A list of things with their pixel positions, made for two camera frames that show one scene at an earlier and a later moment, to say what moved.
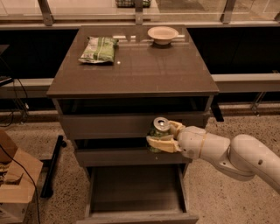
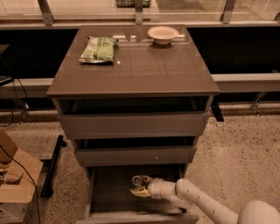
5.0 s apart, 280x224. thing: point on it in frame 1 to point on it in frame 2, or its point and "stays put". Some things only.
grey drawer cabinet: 112,84 stays put
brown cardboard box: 16,185 stays put
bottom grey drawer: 138,194 stays put
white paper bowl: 162,35 stays put
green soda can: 160,128 to 137,180
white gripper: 191,141 to 155,188
